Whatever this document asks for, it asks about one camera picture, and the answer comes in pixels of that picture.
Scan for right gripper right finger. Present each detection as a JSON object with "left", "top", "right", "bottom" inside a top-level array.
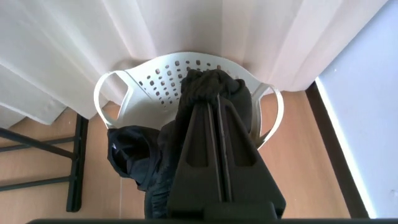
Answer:
[{"left": 216, "top": 94, "right": 287, "bottom": 218}]

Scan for white curtain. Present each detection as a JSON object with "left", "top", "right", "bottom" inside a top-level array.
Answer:
[
  {"left": 0, "top": 62, "right": 68, "bottom": 129},
  {"left": 0, "top": 0, "right": 389, "bottom": 121}
]

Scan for black shorts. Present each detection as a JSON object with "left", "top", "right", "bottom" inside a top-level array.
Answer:
[{"left": 144, "top": 68, "right": 253, "bottom": 219}]

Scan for black clothes rack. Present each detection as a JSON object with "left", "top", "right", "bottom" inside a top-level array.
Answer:
[{"left": 0, "top": 114, "right": 90, "bottom": 213}]

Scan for white laundry basket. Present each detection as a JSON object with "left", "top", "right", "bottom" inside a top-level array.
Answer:
[{"left": 93, "top": 51, "right": 285, "bottom": 150}]

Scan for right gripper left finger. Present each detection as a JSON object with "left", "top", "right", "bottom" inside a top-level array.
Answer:
[{"left": 167, "top": 101, "right": 223, "bottom": 218}]

